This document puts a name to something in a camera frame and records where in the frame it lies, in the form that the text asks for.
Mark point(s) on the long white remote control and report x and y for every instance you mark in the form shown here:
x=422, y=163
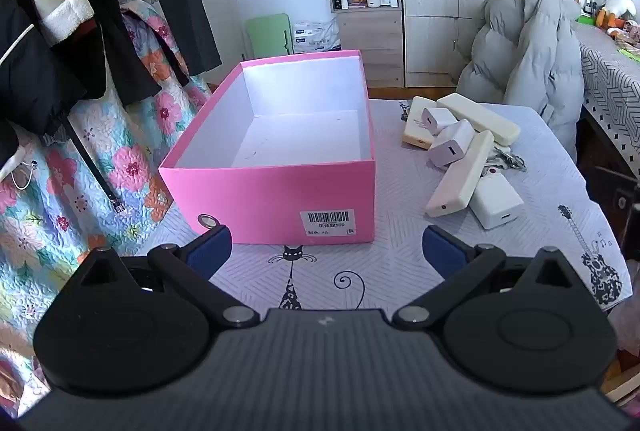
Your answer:
x=465, y=176

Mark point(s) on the green folding table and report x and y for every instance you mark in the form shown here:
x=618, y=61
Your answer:
x=267, y=38

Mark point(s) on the red garment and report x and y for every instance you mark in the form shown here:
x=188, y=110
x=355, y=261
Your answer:
x=85, y=31

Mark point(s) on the light wooden wardrobe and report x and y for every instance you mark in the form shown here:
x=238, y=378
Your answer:
x=450, y=11

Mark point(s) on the small white charger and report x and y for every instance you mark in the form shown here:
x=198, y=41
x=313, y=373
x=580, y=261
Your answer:
x=436, y=118

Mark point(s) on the pink cardboard box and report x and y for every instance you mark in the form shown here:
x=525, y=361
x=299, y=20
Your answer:
x=260, y=196

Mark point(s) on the grey puffer jacket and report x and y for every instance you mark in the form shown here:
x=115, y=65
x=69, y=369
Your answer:
x=525, y=51

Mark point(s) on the geometric pattern bedspread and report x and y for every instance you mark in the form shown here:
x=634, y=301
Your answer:
x=610, y=76

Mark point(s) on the large white charger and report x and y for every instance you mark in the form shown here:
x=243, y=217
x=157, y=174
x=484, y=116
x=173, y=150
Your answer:
x=495, y=203

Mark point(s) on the beige remote with purple buttons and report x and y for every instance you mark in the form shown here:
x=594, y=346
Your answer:
x=414, y=133

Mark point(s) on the medium white charger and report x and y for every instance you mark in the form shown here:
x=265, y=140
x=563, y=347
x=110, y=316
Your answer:
x=452, y=146

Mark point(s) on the bunch of keys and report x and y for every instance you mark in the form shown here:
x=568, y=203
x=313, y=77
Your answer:
x=505, y=158

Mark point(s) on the cat print tablecloth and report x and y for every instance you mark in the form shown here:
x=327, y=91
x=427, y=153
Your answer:
x=400, y=261

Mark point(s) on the black belt with buckle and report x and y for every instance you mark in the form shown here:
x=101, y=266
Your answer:
x=95, y=171

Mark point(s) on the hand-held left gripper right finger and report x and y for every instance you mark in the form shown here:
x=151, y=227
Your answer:
x=442, y=251

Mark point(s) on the plastic wrapped tissue packs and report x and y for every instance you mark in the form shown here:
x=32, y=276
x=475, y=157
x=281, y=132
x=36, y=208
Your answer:
x=317, y=36

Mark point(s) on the beige remote with large screen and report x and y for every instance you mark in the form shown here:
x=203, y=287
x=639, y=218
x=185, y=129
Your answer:
x=480, y=116

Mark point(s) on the floral quilt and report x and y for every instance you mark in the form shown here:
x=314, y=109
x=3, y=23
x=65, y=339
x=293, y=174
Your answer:
x=60, y=231

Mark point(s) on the black hanging garment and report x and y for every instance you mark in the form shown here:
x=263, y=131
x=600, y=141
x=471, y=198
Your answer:
x=125, y=61

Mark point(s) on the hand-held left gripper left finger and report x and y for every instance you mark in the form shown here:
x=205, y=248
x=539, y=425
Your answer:
x=212, y=251

